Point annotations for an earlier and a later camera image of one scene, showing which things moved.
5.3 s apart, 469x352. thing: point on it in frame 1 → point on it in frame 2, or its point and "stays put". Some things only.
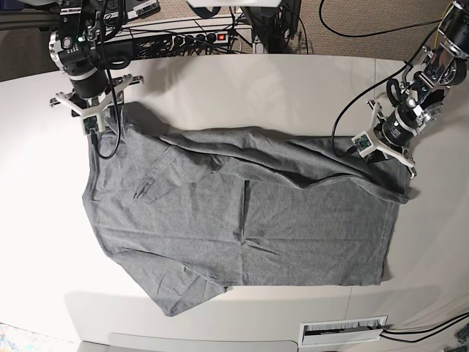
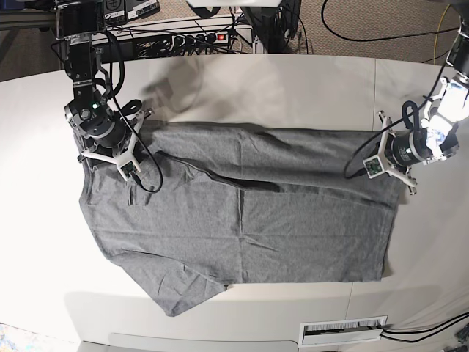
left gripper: [93, 106] → [113, 143]
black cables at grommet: [423, 331] stays put
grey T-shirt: [185, 213] stays put
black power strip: [199, 39] stays put
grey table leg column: [261, 23] stays put
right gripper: [392, 133] → [399, 150]
